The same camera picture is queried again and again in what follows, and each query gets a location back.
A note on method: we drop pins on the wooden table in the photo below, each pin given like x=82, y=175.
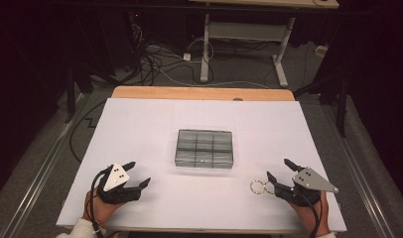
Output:
x=189, y=93

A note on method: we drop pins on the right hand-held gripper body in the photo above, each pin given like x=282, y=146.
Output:
x=310, y=181

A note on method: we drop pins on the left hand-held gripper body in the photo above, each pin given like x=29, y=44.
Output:
x=115, y=177

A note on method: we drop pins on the clear compartment box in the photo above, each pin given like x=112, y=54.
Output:
x=204, y=148

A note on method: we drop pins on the metal floor rail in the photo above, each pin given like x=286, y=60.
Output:
x=40, y=172
x=355, y=172

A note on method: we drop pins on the white table sheet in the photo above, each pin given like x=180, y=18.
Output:
x=140, y=139

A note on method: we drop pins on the white-legged desk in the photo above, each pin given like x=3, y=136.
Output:
x=205, y=49

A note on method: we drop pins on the small white box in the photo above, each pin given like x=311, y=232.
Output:
x=321, y=50

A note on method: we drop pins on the black stand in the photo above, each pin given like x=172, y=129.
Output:
x=70, y=99
x=341, y=112

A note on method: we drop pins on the person's right hand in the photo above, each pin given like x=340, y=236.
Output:
x=313, y=218

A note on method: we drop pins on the person's left hand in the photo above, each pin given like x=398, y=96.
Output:
x=98, y=210

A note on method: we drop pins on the white power adapter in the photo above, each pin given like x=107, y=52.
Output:
x=187, y=57

